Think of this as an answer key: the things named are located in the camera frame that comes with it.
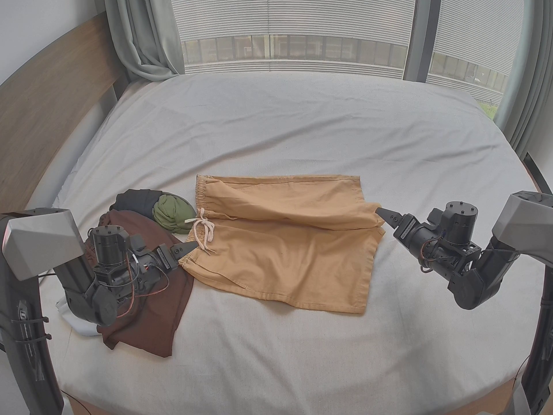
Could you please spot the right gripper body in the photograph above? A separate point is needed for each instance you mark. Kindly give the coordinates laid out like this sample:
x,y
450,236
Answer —
x,y
417,238

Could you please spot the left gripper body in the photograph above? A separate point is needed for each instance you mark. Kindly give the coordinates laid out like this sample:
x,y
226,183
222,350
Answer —
x,y
160,260

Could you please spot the tan shorts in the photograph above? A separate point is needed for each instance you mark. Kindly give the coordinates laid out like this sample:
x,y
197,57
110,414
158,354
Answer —
x,y
281,253

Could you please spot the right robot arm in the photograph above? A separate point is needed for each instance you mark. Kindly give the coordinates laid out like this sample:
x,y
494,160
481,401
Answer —
x,y
518,223

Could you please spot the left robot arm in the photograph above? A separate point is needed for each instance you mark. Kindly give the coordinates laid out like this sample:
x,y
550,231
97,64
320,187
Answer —
x,y
39,240

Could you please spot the bed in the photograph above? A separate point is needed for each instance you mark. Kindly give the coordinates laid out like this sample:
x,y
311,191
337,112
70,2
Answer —
x,y
324,123

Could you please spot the green garment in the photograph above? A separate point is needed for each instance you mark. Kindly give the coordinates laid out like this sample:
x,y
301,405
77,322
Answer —
x,y
173,214

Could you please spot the brown garment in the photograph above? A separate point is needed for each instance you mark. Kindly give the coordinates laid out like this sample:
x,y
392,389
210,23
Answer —
x,y
151,318

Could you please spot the black garment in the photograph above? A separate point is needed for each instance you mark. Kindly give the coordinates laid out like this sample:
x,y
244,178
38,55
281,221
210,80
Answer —
x,y
134,201

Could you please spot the white garment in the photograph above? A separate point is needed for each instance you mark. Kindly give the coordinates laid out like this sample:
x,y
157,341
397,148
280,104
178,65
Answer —
x,y
86,330

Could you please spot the grey-green curtain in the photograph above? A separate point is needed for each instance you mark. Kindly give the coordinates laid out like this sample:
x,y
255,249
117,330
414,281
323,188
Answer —
x,y
540,58
138,24

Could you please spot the window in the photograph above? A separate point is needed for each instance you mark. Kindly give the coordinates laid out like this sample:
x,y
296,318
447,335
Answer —
x,y
302,15

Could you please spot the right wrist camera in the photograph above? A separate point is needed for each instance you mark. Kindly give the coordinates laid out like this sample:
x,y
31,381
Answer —
x,y
434,218

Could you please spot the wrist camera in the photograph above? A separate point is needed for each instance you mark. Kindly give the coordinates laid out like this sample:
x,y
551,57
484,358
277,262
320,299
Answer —
x,y
434,218
137,244

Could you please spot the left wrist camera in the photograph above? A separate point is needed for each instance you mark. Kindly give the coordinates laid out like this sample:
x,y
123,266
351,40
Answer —
x,y
137,244

